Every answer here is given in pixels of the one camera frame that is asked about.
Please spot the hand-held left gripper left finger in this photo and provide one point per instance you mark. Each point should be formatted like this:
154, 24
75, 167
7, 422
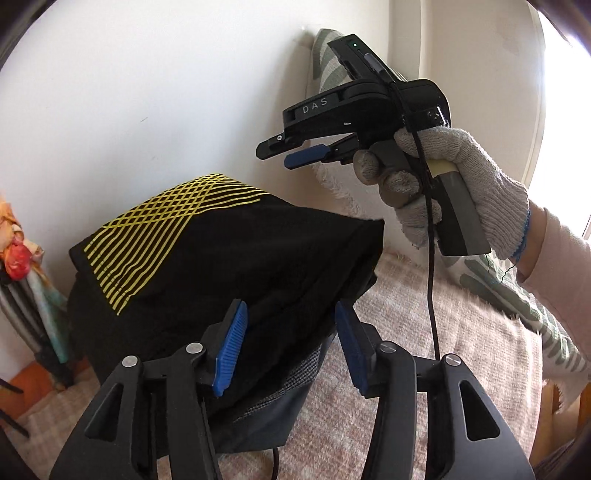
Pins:
231, 350

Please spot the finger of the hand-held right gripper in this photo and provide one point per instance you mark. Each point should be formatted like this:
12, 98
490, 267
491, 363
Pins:
304, 157
272, 146

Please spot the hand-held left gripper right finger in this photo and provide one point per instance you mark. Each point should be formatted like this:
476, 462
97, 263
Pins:
351, 350

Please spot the black pants with yellow print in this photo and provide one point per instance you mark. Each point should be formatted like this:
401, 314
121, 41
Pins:
231, 249

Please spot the person's right forearm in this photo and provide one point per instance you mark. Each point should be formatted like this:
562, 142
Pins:
558, 267

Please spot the grey tweed folded pants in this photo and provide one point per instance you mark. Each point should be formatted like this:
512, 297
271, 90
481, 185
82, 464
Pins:
295, 374

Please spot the dark folded pants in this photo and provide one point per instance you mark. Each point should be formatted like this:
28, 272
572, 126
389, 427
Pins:
268, 424

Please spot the person's right hand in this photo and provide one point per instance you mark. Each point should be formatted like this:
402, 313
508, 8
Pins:
480, 184

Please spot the pink checked blanket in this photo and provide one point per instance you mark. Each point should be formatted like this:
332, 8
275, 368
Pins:
415, 314

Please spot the bright window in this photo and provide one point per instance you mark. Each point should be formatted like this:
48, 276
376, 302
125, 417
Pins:
568, 115

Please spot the silver folded tripod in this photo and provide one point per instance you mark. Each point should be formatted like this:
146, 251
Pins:
18, 318

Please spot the small black tripod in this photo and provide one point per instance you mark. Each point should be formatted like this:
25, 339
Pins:
14, 422

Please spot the orange floral cloth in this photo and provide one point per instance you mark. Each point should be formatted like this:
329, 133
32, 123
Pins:
18, 258

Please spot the orange wooden bed frame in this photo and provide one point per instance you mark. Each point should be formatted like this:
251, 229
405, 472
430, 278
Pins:
37, 378

